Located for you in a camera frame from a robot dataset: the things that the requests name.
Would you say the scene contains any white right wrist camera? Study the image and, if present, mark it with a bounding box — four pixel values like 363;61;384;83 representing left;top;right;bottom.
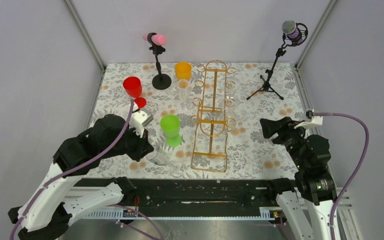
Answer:
294;108;323;130

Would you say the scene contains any tripod stand with purple microphone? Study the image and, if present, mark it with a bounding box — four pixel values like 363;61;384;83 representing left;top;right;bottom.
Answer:
246;20;309;101

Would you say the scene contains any gold wire wine glass rack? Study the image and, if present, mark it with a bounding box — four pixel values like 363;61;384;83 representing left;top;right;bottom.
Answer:
190;59;236;173

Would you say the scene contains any yellow plastic wine glass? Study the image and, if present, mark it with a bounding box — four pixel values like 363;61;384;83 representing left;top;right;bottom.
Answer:
174;62;192;81

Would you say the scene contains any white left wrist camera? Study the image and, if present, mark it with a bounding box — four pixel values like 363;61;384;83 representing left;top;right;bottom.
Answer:
129;108;154;138

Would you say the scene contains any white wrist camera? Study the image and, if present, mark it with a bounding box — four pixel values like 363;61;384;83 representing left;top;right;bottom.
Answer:
294;108;323;130
129;108;154;138

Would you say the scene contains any red plastic wine glass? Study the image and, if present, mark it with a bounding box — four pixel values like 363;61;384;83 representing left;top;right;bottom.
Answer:
122;76;147;109

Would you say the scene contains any floral patterned tablecloth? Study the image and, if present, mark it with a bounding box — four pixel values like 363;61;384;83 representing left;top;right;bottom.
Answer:
88;63;304;179

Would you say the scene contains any black stand with pink microphone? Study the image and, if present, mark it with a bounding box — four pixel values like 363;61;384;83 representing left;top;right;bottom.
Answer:
142;32;172;90

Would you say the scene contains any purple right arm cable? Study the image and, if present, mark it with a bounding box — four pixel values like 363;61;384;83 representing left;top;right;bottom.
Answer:
312;111;370;240

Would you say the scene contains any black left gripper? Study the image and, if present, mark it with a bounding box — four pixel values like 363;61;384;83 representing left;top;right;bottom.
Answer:
103;122;155;162

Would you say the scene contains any green plastic wine glass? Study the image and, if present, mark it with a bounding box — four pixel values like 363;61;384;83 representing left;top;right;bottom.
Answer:
160;114;182;148

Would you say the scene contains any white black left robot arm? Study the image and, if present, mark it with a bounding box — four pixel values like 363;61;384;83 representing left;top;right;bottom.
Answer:
8;110;153;240

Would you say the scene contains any clear wine glass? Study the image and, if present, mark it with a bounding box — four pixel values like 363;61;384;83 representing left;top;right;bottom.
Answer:
220;96;239;128
144;146;180;171
176;79;192;111
217;73;240;99

